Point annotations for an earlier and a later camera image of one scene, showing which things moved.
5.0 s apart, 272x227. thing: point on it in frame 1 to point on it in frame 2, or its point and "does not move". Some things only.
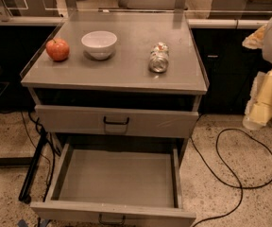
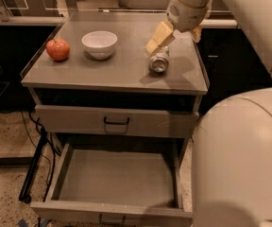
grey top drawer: [117, 122] does not move
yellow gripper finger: [255, 41] to [187, 11]
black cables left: [46, 142] does not move
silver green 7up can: [159, 60] does not move
